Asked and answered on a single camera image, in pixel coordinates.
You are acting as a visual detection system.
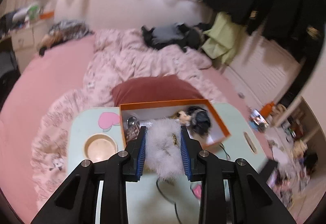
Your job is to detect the light green cloth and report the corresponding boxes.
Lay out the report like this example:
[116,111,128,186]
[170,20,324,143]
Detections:
[201,12,247,65]

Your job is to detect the pink bed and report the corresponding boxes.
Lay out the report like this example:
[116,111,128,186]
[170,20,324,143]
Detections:
[0,33,255,214]

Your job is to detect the orange cardboard box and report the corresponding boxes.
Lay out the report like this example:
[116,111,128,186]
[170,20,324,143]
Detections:
[119,99,231,153]

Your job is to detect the cream duck-shaped case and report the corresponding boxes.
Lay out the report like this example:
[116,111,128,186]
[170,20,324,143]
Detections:
[177,110,191,126]

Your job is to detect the dark furry accessory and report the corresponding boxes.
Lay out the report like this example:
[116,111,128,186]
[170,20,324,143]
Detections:
[187,106,212,136]

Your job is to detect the black case red emblem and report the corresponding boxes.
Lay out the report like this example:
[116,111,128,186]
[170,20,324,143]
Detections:
[127,125,142,142]

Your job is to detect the white slatted panel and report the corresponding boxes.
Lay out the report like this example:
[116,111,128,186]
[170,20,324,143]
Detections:
[224,33,303,112]

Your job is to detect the orange bottle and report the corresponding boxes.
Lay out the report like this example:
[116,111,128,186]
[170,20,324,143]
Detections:
[262,102,276,119]

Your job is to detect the mint printed lap table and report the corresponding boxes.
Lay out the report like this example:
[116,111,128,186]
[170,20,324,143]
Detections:
[67,103,271,224]

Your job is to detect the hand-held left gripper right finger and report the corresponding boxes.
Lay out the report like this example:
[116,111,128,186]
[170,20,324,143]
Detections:
[180,126,297,224]

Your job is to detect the pink floral blanket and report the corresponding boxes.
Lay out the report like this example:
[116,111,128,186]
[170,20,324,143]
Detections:
[30,29,227,204]

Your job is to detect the pile of dark clothes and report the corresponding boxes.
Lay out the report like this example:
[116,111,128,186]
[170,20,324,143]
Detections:
[141,23,212,52]

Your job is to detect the small pink object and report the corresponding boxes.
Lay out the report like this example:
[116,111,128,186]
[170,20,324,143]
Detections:
[192,183,203,198]

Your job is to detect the green white plastic bag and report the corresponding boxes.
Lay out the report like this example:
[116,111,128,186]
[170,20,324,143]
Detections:
[27,3,42,20]

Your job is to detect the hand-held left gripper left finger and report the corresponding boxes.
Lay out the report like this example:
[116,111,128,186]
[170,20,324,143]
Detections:
[31,126,147,224]

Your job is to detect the cluttered shelf unit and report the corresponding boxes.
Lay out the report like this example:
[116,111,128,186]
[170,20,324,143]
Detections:
[279,97,324,166]

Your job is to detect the phone with lit screen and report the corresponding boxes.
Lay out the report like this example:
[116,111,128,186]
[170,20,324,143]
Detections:
[250,109,269,133]

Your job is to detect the black bag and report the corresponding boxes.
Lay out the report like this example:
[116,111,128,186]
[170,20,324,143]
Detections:
[0,51,20,102]

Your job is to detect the red pillow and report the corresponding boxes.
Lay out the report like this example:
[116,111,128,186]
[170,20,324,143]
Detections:
[111,74,205,108]

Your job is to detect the white fluffy pouch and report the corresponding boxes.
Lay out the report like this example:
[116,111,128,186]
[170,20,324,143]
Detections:
[144,118,185,185]

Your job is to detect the white desk with drawer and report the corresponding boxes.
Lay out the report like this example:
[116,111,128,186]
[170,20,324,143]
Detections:
[10,20,53,61]

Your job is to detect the white padded headboard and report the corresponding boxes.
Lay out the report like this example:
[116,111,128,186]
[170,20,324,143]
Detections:
[36,0,217,36]

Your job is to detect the orange flat box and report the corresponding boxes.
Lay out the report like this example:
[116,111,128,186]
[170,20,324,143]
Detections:
[39,10,55,20]

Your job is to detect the patterned grey clothes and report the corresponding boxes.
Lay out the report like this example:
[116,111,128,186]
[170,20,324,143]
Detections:
[38,20,93,56]

